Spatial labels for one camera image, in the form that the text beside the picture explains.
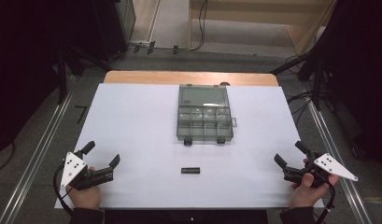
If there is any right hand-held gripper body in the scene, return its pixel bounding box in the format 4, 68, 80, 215
282, 148, 360, 189

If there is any dark cabinet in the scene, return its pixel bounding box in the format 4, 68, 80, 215
93, 0, 137, 62

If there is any black floor cable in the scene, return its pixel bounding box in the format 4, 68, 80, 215
128, 0, 209, 53

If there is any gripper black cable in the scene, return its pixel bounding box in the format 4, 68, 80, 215
315, 177, 337, 224
52, 162, 76, 217

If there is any clear grey compartment box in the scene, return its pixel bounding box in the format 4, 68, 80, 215
176, 83, 238, 147

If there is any wooden table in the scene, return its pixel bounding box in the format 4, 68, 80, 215
103, 70, 279, 88

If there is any metal floor rail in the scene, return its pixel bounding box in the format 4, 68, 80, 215
305, 98, 374, 224
0, 89, 75, 224

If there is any light wooden furniture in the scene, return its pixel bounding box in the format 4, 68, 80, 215
188, 0, 337, 56

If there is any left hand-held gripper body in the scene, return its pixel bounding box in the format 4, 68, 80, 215
59, 151, 115, 191

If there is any white board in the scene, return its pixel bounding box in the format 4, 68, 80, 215
53, 82, 325, 210

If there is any person's left hand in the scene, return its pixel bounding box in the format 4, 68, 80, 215
65, 165, 102, 211

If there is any person's dark torso clothing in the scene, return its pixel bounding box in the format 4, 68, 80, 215
104, 208, 269, 224

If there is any person's right hand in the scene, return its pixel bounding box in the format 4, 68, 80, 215
288, 158, 341, 210

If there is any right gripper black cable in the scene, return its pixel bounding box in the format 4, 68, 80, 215
315, 177, 337, 224

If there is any small black rectangular bar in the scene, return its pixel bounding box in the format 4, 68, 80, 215
180, 166, 202, 175

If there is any bundle of black cables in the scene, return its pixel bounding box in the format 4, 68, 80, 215
286, 91, 315, 126

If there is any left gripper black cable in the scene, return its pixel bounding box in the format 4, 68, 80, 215
52, 162, 76, 217

